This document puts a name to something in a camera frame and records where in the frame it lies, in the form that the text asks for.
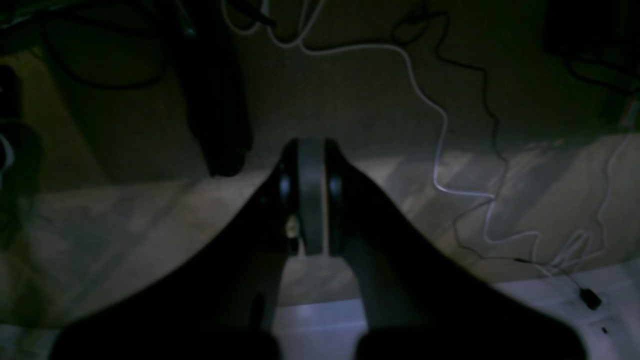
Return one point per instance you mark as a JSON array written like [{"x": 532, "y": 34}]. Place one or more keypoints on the black table leg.
[{"x": 213, "y": 86}]

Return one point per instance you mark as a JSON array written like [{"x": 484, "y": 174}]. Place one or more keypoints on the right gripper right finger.
[{"x": 419, "y": 304}]

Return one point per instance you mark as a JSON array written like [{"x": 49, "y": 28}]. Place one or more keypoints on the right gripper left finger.
[{"x": 220, "y": 304}]

